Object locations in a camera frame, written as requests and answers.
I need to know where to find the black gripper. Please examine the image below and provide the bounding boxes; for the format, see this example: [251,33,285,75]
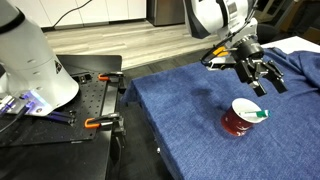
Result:
[232,37,289,98]

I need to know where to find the green marker with white label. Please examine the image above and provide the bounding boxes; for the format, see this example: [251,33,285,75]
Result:
[239,109,272,118]

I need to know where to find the yellow floor marker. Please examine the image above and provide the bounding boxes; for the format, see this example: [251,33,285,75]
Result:
[213,46,230,57]

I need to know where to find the red mug with white interior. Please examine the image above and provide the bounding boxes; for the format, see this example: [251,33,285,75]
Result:
[220,97,271,137]

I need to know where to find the light wooden shelf unit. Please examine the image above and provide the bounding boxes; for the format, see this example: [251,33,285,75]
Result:
[258,0,285,23]

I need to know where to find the blue fabric tablecloth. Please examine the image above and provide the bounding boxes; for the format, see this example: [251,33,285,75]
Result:
[119,45,320,180]

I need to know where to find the stainless steel appliance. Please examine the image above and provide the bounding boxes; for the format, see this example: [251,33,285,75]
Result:
[146,0,188,27]

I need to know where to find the white cabinets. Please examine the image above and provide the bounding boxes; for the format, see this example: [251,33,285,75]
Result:
[6,0,148,29]

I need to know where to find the black robot cart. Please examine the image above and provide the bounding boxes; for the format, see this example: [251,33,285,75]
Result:
[0,54,128,180]

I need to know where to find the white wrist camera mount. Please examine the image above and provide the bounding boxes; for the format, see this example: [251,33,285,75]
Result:
[204,55,235,71]

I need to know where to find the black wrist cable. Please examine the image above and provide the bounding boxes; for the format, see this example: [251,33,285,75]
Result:
[199,0,260,67]

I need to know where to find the brown wooden door frame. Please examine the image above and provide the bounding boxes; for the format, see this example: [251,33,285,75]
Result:
[283,0,320,45]

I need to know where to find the black clamp with orange handle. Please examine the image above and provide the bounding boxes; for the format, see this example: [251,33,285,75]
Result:
[97,71,127,94]
[83,112,127,136]

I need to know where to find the thin black wall cable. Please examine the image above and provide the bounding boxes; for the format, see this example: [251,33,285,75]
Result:
[51,0,94,29]

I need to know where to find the thick black power cable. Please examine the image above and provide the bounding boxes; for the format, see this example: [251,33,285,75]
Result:
[0,104,31,134]

